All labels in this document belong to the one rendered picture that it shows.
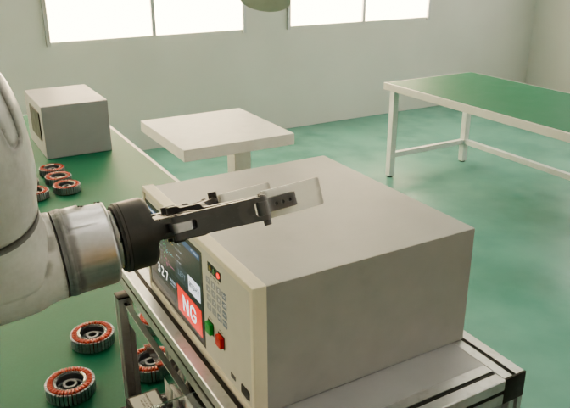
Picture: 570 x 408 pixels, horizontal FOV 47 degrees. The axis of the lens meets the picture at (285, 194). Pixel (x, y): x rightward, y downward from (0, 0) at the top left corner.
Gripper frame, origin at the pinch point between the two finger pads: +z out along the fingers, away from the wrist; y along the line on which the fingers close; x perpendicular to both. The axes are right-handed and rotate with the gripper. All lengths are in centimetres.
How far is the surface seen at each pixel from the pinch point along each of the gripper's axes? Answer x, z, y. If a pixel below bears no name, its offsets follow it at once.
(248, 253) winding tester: 8.2, -0.1, 16.6
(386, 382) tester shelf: 32.3, 15.2, 13.2
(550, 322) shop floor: 108, 198, 167
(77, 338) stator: 31, -19, 104
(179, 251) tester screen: 7.4, -5.5, 33.6
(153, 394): 35, -12, 55
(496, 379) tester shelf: 35.8, 30.2, 6.8
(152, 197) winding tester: -1.9, -5.7, 42.4
